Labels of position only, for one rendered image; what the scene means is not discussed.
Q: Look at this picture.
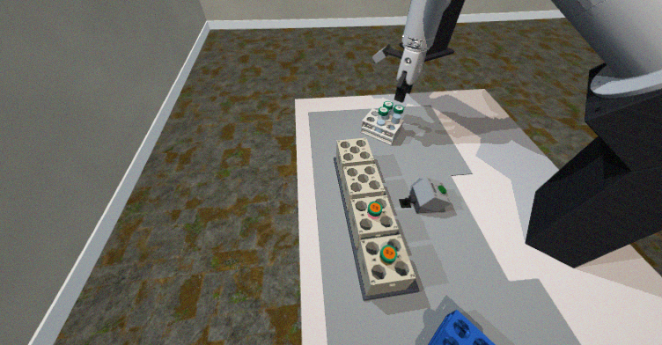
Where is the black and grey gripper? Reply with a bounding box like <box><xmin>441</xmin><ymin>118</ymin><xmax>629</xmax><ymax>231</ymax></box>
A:
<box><xmin>394</xmin><ymin>44</ymin><xmax>430</xmax><ymax>103</ymax></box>

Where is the blue tube rack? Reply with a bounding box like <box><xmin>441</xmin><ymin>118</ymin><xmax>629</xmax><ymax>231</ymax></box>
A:
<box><xmin>428</xmin><ymin>310</ymin><xmax>496</xmax><ymax>345</ymax></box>

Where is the beige bucket adapter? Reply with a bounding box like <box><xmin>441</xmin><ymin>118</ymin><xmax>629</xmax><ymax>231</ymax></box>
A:
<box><xmin>357</xmin><ymin>235</ymin><xmax>416</xmax><ymax>296</ymax></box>
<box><xmin>336</xmin><ymin>138</ymin><xmax>374</xmax><ymax>181</ymax></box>
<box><xmin>342</xmin><ymin>164</ymin><xmax>385</xmax><ymax>211</ymax></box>
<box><xmin>349</xmin><ymin>195</ymin><xmax>399</xmax><ymax>249</ymax></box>

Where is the grey bench mat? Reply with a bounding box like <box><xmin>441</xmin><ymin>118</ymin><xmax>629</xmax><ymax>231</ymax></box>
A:
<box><xmin>308</xmin><ymin>105</ymin><xmax>581</xmax><ymax>345</ymax></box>

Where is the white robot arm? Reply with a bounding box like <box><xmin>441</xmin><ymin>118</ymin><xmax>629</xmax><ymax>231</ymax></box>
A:
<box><xmin>402</xmin><ymin>0</ymin><xmax>662</xmax><ymax>99</ymax></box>

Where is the white tube rack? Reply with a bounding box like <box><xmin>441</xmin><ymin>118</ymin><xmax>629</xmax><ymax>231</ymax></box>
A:
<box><xmin>360</xmin><ymin>109</ymin><xmax>404</xmax><ymax>146</ymax></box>

